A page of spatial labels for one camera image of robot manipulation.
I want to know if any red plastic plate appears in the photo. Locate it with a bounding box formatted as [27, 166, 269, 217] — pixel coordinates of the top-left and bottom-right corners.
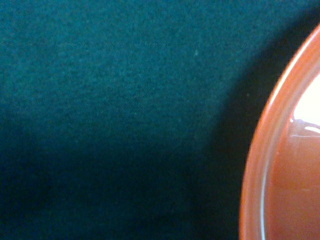
[239, 28, 320, 240]

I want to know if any black tablecloth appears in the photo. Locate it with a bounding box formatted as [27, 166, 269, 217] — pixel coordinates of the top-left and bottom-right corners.
[0, 0, 320, 240]

